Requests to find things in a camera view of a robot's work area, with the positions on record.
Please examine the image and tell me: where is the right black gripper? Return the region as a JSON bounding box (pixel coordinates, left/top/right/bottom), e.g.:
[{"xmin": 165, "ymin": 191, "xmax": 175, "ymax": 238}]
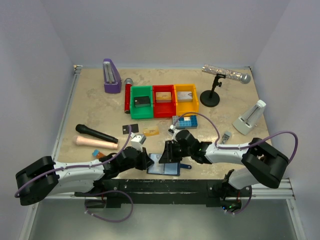
[{"xmin": 158, "ymin": 140, "xmax": 193, "ymax": 164}]

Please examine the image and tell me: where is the navy blue card holder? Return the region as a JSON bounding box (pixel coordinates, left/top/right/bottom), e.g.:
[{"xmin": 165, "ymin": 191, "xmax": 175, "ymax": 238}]
[{"xmin": 155, "ymin": 162, "xmax": 192, "ymax": 176}]

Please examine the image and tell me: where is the gold card from holder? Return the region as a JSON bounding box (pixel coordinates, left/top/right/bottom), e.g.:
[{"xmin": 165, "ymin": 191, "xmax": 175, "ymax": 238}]
[{"xmin": 142, "ymin": 126, "xmax": 160, "ymax": 137}]

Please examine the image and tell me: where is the black VIP card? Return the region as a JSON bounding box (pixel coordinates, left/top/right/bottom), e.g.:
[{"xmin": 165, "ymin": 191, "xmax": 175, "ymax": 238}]
[{"xmin": 122, "ymin": 123, "xmax": 139, "ymax": 135}]

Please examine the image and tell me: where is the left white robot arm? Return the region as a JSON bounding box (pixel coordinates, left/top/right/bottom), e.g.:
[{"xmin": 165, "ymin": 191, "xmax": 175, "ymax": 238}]
[{"xmin": 14, "ymin": 146, "xmax": 154, "ymax": 206}]

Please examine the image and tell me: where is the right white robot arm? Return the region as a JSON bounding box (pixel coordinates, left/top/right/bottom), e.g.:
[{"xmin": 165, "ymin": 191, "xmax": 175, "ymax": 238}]
[{"xmin": 158, "ymin": 129, "xmax": 289, "ymax": 196}]

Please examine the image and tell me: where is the gold credit card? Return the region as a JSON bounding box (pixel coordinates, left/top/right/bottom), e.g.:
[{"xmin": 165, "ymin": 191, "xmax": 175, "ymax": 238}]
[{"xmin": 155, "ymin": 91, "xmax": 172, "ymax": 103}]

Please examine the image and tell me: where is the black credit card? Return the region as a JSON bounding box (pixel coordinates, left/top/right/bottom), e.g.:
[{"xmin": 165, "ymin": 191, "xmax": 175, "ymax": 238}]
[{"xmin": 133, "ymin": 96, "xmax": 151, "ymax": 108}]

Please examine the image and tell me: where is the silver credit card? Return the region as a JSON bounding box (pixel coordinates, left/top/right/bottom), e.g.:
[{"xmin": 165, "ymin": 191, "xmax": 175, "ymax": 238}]
[{"xmin": 177, "ymin": 91, "xmax": 193, "ymax": 103}]

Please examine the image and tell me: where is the blue grey lego block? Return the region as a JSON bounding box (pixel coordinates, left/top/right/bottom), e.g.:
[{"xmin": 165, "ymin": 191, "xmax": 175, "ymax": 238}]
[{"xmin": 172, "ymin": 115, "xmax": 198, "ymax": 130}]

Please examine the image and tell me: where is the red plastic bin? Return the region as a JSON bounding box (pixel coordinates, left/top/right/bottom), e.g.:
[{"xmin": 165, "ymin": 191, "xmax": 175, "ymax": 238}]
[{"xmin": 152, "ymin": 84, "xmax": 176, "ymax": 118}]

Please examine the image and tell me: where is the green plastic bin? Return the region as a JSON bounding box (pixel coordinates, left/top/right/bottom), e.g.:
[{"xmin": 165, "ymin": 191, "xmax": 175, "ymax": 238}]
[{"xmin": 130, "ymin": 85, "xmax": 154, "ymax": 120}]

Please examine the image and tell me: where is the orange blue toy block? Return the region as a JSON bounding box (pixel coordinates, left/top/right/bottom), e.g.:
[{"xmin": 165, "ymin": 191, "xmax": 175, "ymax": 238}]
[{"xmin": 92, "ymin": 149, "xmax": 105, "ymax": 159}]

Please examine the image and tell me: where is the yellow plastic bin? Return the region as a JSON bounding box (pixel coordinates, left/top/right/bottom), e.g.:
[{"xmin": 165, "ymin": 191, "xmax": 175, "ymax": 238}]
[{"xmin": 174, "ymin": 84, "xmax": 199, "ymax": 116}]

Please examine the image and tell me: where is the small grey block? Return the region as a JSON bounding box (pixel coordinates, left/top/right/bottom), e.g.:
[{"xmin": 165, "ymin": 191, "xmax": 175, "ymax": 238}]
[{"xmin": 220, "ymin": 131, "xmax": 232, "ymax": 145}]

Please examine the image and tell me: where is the pink microphone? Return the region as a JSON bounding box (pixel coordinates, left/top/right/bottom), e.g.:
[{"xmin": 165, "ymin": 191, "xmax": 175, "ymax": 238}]
[{"xmin": 72, "ymin": 135, "xmax": 118, "ymax": 150}]

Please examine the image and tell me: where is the black microphone stand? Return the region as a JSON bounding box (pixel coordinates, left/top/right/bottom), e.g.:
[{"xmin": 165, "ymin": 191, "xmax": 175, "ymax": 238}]
[{"xmin": 200, "ymin": 74, "xmax": 226, "ymax": 108}]

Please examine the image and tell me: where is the black microphone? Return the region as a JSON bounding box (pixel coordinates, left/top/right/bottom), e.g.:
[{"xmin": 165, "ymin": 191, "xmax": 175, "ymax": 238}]
[{"xmin": 75, "ymin": 124, "xmax": 119, "ymax": 144}]

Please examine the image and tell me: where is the red microphone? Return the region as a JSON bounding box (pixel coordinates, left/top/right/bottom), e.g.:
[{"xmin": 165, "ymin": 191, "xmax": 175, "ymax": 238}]
[{"xmin": 124, "ymin": 78, "xmax": 134, "ymax": 114}]

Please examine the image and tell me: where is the purple metronome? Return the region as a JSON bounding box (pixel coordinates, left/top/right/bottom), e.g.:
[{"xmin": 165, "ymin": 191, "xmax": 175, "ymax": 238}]
[{"xmin": 102, "ymin": 58, "xmax": 122, "ymax": 94}]

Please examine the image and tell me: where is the white metronome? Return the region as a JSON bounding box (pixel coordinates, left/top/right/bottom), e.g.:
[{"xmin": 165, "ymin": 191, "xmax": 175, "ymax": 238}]
[{"xmin": 232, "ymin": 100, "xmax": 266, "ymax": 136}]

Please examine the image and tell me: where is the glitter silver microphone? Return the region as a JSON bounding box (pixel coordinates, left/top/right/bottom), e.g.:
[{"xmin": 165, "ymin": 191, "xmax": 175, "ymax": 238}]
[{"xmin": 202, "ymin": 64, "xmax": 251, "ymax": 84}]

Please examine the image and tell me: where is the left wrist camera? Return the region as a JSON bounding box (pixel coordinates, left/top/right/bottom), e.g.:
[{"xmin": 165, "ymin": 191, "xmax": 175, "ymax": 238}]
[{"xmin": 130, "ymin": 132, "xmax": 147, "ymax": 152}]

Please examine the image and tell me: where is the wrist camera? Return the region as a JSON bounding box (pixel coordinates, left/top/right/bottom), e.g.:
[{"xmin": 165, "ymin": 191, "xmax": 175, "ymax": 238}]
[
  {"xmin": 168, "ymin": 124, "xmax": 180, "ymax": 141},
  {"xmin": 130, "ymin": 132, "xmax": 147, "ymax": 152}
]

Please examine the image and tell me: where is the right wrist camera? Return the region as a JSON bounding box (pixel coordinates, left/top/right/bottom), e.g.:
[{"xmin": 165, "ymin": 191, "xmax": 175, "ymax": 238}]
[{"xmin": 168, "ymin": 124, "xmax": 180, "ymax": 141}]

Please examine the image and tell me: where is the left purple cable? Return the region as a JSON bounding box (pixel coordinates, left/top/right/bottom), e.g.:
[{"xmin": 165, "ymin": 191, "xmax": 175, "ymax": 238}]
[{"xmin": 14, "ymin": 124, "xmax": 133, "ymax": 198}]

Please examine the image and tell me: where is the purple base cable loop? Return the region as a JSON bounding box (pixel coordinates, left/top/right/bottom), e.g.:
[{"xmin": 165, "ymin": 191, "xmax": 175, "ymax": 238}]
[{"xmin": 84, "ymin": 189, "xmax": 136, "ymax": 223}]

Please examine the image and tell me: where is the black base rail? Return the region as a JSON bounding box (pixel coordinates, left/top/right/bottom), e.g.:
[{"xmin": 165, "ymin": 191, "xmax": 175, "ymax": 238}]
[{"xmin": 97, "ymin": 178, "xmax": 241, "ymax": 209}]

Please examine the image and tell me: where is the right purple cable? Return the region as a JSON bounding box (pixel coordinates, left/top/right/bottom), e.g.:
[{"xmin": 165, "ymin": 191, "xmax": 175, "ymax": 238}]
[{"xmin": 172, "ymin": 112, "xmax": 299, "ymax": 162}]

